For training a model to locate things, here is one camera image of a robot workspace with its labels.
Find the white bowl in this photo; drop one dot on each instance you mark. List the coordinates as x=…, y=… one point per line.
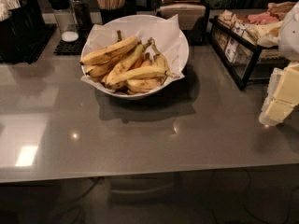
x=169, y=39

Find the black rubber mat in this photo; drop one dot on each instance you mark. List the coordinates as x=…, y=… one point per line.
x=71, y=43

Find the glass sugar shaker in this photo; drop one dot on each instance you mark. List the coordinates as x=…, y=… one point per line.
x=65, y=20

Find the dark pepper shaker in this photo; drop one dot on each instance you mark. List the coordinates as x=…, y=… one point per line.
x=82, y=14

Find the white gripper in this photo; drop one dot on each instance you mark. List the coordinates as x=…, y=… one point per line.
x=290, y=36

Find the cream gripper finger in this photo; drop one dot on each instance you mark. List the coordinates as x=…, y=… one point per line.
x=274, y=112

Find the middle diagonal yellow banana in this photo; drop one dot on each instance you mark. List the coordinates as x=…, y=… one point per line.
x=126, y=63

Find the black wire packet rack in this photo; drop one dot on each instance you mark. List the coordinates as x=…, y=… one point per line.
x=245, y=62

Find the black cup of stir sticks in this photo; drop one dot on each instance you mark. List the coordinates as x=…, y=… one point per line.
x=111, y=9

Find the black condiment caddy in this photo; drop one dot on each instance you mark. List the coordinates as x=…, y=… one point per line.
x=21, y=25

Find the white paper bowl liner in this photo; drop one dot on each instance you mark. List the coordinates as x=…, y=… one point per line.
x=146, y=59

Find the pink sweetener packets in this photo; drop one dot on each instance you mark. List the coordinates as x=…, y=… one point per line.
x=262, y=18

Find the long front yellow banana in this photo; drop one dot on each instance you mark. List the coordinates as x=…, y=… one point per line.
x=141, y=72

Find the black mat under caddy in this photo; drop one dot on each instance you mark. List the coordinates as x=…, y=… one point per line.
x=36, y=48

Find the right curved yellow banana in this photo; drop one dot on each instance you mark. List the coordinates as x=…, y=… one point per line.
x=160, y=67

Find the napkin dispenser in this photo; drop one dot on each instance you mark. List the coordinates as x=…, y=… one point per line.
x=192, y=17

